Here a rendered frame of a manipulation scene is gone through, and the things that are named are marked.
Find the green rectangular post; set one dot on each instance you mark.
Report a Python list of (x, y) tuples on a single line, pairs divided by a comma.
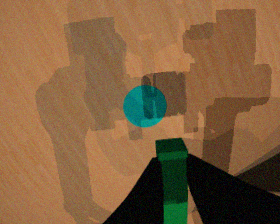
[(173, 156)]

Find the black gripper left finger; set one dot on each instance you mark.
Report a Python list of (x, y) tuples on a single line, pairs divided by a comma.
[(145, 203)]

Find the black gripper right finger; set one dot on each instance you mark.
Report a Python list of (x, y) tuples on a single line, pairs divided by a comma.
[(224, 199)]

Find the teal circle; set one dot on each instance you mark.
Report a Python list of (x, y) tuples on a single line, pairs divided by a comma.
[(145, 106)]

